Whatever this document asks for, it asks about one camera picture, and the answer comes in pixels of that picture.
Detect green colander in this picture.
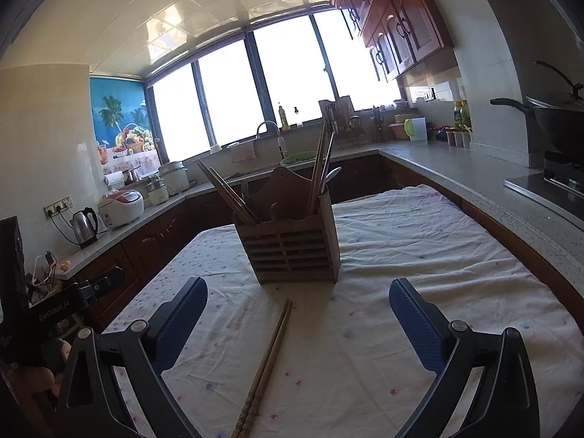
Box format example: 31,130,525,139
280,150,315,167

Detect wall power outlet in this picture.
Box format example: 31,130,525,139
43,195,74,217

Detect wooden cabinets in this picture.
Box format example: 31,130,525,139
328,0,454,84
77,155,584,329

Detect metal chopstick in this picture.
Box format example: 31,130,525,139
318,131,336,195

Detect black wok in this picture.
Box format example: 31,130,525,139
489,96,584,165

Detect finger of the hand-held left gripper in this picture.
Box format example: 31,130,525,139
77,267,126,304

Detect black curved utensil handle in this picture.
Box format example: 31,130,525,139
533,60,584,96

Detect large kitchen window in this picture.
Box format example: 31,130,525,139
145,7,402,162

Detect yellow oil bottle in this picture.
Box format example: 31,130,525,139
453,100,472,128

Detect white printed tablecloth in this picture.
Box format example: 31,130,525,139
103,185,584,438

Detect speckled kitchen counter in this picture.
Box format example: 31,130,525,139
27,141,584,284

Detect white and red rice cooker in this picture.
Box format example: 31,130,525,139
98,189,146,230

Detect wooden cutting board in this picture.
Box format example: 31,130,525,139
318,96,353,122

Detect wooden upper cabinets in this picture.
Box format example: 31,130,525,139
328,0,454,84

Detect beach and fruit wall poster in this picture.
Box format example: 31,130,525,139
90,77,160,176

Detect wooden lower cabinets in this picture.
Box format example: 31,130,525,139
77,155,584,329

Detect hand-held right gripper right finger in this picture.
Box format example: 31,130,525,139
389,277,541,438

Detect hanging dish cloth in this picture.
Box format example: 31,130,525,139
230,141,256,164

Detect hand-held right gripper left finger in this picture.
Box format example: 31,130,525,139
57,276,208,438

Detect kitchen faucet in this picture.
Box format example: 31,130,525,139
255,121,287,156

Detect wooden chopstick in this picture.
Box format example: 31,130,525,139
232,299,289,438
210,168,258,222
308,121,327,215
312,123,330,215
243,300,293,438
196,160,251,225

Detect metal dish rack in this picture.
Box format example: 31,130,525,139
325,109,368,147

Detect white jug with green lid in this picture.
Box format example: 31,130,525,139
404,117,427,142

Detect person's left forearm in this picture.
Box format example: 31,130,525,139
0,365,60,438

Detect small white cooker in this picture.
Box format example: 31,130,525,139
146,176,172,206

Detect white charger with cables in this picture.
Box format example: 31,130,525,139
30,253,62,302

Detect person's left hand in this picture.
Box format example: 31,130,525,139
14,344,71,400

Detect gas stove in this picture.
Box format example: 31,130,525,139
504,150,584,233

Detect steel electric kettle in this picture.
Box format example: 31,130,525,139
70,207,100,249

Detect wooden utensil holder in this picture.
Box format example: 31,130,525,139
233,166,342,285

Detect metal spoon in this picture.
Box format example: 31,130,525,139
322,166,342,195

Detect large white rice cooker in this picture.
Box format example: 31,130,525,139
157,161,190,195

